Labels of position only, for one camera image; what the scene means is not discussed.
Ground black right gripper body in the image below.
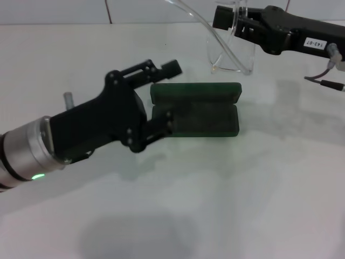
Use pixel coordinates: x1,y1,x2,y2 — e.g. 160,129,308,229
258,5,345,59

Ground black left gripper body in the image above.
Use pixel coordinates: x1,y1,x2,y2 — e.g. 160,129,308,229
49,70,148,163

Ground clear white glasses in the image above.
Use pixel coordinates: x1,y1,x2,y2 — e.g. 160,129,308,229
168,0,256,76

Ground green glasses case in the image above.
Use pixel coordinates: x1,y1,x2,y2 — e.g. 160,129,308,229
149,81,243,139

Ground translucent right wrist connector stub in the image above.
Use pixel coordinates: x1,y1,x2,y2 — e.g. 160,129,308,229
325,42,343,71

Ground translucent wrist connector stub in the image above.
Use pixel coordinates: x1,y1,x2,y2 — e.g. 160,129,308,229
63,91,75,111
325,42,343,71

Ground translucent left wrist connector stub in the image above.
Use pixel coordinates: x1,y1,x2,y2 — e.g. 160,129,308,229
63,91,75,111

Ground right wrist grey cable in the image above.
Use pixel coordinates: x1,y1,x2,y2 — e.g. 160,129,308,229
303,60,345,93

